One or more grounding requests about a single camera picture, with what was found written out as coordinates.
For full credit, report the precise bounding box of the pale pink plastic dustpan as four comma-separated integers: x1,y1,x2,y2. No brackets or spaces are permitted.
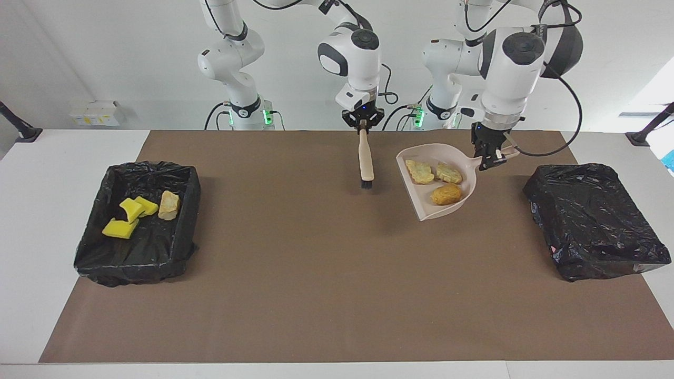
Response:
396,143,519,222

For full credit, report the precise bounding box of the black right base cable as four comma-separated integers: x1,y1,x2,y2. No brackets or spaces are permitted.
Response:
204,102,285,131

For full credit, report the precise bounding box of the notched yellow green sponge piece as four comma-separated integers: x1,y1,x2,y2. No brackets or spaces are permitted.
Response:
119,197,146,224

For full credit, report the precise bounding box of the toy croissant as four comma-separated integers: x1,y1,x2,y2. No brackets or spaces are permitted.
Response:
158,191,181,221

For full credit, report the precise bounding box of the rectangular yellow green sponge piece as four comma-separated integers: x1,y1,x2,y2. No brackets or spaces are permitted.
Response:
102,218,140,240

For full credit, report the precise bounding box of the white wall socket box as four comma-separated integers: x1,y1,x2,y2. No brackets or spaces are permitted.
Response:
70,101,121,127

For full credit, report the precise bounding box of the black left base cable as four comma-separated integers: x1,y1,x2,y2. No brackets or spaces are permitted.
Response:
383,82,435,131

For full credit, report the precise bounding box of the black bag covered bin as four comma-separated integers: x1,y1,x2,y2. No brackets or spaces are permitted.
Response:
522,163,672,283

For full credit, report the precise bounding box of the black base cable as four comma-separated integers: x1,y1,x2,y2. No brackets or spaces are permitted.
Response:
383,82,435,131
204,102,285,131

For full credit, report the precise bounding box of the rounded pale fried snack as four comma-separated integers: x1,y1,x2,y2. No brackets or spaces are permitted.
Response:
405,159,435,185

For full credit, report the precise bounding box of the black camera stand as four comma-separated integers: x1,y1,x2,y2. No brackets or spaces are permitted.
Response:
626,103,674,147
0,101,43,143

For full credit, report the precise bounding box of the small yellow green sponge piece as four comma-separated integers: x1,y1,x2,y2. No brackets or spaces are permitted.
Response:
134,196,159,218

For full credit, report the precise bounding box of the open black bag lined bin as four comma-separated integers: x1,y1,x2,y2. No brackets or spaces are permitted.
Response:
74,161,202,288

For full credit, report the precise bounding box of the orange brown bread roll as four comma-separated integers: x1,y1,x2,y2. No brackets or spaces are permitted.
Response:
430,183,463,206

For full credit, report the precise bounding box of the angular pale fried snack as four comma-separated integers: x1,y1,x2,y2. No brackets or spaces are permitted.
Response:
435,161,463,185

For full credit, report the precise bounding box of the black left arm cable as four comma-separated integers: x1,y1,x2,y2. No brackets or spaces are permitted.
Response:
463,0,584,157

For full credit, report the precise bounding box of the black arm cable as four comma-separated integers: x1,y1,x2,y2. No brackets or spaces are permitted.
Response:
463,0,584,157
203,0,399,105

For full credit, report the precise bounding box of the brown table mat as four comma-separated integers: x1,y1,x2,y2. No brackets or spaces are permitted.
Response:
38,129,674,364

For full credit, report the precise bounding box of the beige hand brush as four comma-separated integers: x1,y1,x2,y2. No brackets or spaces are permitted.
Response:
358,125,375,190

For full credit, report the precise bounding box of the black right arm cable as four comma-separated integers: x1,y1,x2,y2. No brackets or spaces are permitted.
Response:
203,0,399,105

